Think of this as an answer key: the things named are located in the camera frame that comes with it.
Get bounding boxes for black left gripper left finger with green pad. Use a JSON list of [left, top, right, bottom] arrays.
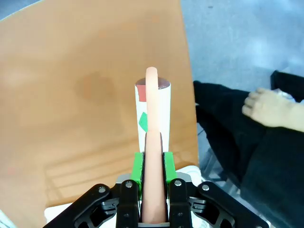
[[44, 152, 146, 228]]

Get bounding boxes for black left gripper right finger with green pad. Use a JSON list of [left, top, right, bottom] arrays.
[[163, 152, 269, 228]]

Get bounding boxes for pink sausage-shaped stick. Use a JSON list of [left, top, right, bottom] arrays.
[[142, 67, 168, 224]]

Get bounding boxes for person's right forearm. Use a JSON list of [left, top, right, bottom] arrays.
[[287, 101, 304, 133]]

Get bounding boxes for person's right hand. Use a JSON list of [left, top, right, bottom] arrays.
[[241, 87, 295, 128]]

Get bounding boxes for person's black trousers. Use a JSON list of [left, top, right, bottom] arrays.
[[193, 70, 304, 228]]

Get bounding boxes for paper cup, red green print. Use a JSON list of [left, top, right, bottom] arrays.
[[134, 77, 172, 155]]

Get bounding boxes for white striped mat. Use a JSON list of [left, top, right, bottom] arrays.
[[0, 209, 15, 228]]

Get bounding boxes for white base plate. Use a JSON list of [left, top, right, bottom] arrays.
[[44, 165, 208, 228]]

